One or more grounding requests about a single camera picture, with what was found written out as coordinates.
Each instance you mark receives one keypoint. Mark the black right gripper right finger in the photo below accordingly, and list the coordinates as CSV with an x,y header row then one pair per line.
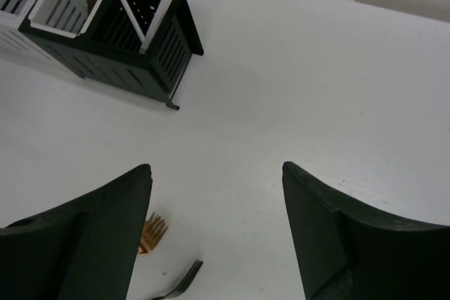
x,y
347,249

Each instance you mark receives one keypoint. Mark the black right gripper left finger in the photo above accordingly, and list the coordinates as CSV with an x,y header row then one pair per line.
x,y
83,249

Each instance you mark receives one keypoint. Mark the black fork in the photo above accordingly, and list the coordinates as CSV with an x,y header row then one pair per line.
x,y
185,282

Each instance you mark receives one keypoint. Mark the copper chopstick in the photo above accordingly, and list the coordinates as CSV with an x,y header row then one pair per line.
x,y
134,21

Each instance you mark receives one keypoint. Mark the black slotted utensil container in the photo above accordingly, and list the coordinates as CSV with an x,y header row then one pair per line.
x,y
109,50

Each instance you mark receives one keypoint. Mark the white insert in black container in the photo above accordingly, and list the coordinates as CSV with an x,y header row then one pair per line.
x,y
67,18

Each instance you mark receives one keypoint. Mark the white slotted utensil container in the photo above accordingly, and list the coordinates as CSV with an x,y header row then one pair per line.
x,y
13,12

